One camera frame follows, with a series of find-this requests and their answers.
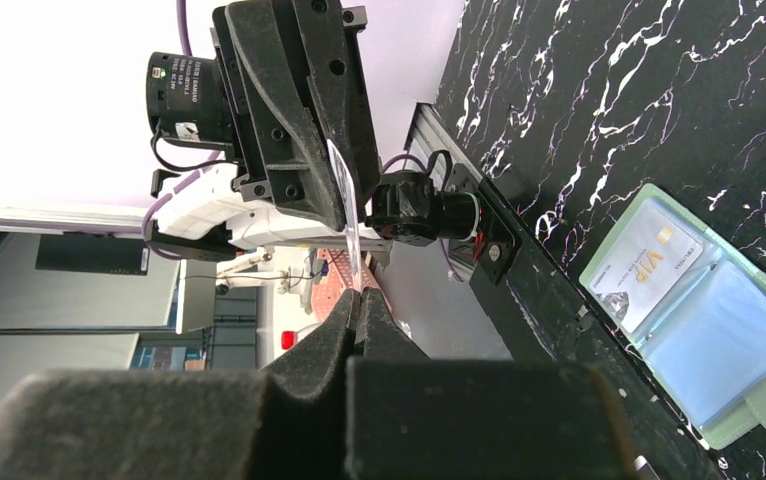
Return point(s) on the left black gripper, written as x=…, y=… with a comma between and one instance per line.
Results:
x=286, y=76

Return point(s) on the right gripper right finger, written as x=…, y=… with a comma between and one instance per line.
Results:
x=410, y=417

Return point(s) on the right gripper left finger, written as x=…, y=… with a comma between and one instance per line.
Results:
x=284, y=421

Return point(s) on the green card holder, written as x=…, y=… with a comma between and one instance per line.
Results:
x=705, y=342

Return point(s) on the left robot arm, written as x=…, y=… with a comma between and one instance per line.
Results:
x=197, y=215

